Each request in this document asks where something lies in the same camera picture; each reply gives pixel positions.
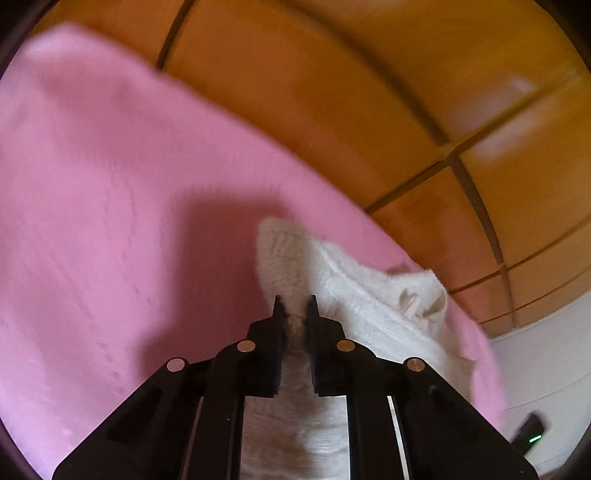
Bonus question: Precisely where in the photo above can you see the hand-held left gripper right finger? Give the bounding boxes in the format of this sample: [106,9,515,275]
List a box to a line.
[305,294,539,480]

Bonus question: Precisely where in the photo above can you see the white knit sweater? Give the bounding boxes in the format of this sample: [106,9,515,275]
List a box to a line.
[238,218,476,480]

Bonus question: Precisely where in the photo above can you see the pink bed blanket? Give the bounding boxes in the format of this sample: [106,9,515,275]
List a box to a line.
[0,23,506,467]

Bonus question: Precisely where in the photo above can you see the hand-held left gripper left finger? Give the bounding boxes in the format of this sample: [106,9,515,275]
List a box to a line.
[52,295,289,480]

